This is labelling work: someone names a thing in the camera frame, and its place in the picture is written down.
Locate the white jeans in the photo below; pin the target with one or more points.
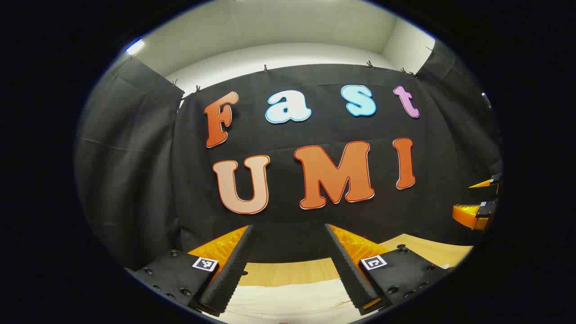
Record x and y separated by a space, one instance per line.
292 301

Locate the ceiling light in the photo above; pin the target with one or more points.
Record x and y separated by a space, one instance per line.
135 46

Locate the black backdrop cloth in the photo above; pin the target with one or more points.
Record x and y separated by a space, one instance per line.
315 126

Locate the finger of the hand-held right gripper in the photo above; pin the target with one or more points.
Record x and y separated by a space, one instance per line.
472 216
488 184

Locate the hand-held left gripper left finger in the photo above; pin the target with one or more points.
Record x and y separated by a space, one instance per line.
234 270

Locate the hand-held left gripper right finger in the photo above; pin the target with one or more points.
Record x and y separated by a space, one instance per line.
348 274

